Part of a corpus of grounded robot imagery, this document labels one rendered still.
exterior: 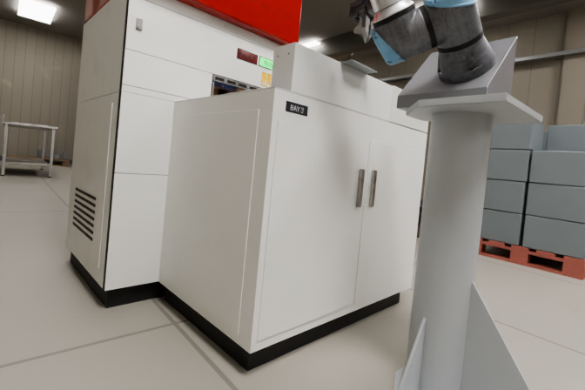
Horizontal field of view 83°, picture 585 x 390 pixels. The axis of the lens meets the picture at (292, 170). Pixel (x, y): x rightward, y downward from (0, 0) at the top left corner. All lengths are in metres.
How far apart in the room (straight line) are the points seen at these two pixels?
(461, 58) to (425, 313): 0.71
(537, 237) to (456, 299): 2.16
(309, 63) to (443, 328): 0.83
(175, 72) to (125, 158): 0.40
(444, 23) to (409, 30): 0.08
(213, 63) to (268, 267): 0.95
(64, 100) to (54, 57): 1.12
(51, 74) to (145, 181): 9.91
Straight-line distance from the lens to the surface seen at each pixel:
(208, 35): 1.59
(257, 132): 0.96
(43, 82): 11.20
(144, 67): 1.43
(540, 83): 7.08
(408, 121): 1.54
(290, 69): 1.00
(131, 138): 1.39
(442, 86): 1.08
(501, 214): 3.23
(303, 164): 1.00
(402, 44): 1.00
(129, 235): 1.44
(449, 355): 1.12
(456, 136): 1.01
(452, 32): 1.02
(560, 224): 3.14
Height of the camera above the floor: 0.62
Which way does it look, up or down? 1 degrees down
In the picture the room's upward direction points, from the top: 5 degrees clockwise
